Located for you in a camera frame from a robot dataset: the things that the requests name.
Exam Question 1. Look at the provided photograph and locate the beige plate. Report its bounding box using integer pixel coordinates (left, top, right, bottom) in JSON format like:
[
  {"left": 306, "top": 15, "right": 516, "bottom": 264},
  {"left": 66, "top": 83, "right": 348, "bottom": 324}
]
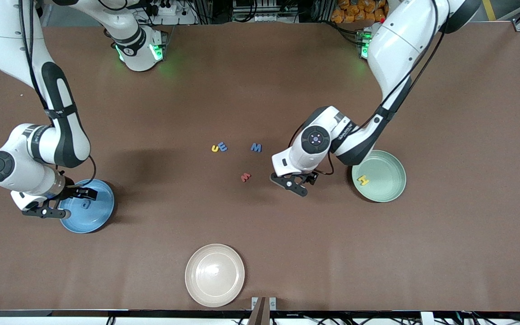
[{"left": 185, "top": 244, "right": 246, "bottom": 308}]

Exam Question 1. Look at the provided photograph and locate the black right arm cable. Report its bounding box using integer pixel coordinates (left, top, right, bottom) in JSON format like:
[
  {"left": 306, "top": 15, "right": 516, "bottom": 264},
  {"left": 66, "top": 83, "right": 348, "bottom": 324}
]
[{"left": 19, "top": 0, "right": 97, "bottom": 186}]

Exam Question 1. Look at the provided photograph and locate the white power strip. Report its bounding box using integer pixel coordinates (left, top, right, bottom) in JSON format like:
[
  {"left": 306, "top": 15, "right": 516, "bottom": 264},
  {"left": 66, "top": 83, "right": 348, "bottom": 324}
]
[{"left": 149, "top": 0, "right": 197, "bottom": 25}]

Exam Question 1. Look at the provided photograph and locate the green plate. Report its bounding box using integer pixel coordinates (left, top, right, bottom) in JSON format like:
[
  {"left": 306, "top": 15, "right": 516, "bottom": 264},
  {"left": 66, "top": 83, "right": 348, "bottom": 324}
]
[{"left": 351, "top": 150, "right": 407, "bottom": 203}]

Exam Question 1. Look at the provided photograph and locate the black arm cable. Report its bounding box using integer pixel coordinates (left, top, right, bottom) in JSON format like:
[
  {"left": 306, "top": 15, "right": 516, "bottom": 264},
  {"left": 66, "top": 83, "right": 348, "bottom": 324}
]
[
  {"left": 19, "top": 0, "right": 97, "bottom": 186},
  {"left": 312, "top": 0, "right": 446, "bottom": 176}
]

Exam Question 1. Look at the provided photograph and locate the grey equipment box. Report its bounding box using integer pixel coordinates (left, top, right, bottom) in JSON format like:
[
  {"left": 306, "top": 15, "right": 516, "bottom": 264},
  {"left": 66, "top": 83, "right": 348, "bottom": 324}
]
[{"left": 232, "top": 0, "right": 299, "bottom": 22}]

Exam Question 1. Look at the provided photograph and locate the orange bag pile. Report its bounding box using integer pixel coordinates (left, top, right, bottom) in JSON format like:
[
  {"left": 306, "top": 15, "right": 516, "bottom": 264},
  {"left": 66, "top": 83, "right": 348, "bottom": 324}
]
[{"left": 331, "top": 0, "right": 389, "bottom": 24}]

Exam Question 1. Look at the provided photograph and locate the metal table edge bracket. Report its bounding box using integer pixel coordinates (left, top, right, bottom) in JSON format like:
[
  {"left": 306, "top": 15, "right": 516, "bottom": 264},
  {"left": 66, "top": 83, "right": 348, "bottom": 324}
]
[{"left": 251, "top": 297, "right": 277, "bottom": 325}]

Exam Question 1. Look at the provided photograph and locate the blue plate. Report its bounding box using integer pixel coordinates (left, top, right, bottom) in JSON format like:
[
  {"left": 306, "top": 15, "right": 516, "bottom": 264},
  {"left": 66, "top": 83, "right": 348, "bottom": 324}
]
[{"left": 59, "top": 179, "right": 115, "bottom": 234}]

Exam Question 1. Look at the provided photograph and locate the black base connector box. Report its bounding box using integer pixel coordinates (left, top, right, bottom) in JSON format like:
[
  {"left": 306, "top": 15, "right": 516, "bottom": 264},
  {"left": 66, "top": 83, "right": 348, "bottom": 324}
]
[
  {"left": 356, "top": 28, "right": 373, "bottom": 59},
  {"left": 151, "top": 30, "right": 171, "bottom": 62}
]

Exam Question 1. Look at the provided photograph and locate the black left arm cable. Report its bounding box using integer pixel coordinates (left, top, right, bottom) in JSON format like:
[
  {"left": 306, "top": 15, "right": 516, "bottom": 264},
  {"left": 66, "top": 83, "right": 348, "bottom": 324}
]
[{"left": 312, "top": 0, "right": 446, "bottom": 176}]

